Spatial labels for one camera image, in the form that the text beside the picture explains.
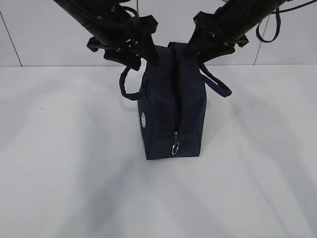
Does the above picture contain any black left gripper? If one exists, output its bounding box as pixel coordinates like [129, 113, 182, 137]
[87, 15, 159, 70]

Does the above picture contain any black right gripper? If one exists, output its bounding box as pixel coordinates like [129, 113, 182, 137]
[185, 11, 249, 63]

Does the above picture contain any navy blue fabric lunch bag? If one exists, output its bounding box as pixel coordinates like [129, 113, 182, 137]
[119, 42, 232, 160]

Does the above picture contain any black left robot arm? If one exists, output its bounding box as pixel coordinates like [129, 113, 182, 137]
[56, 0, 159, 70]

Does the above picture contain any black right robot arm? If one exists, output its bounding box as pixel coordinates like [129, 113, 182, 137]
[185, 0, 315, 63]

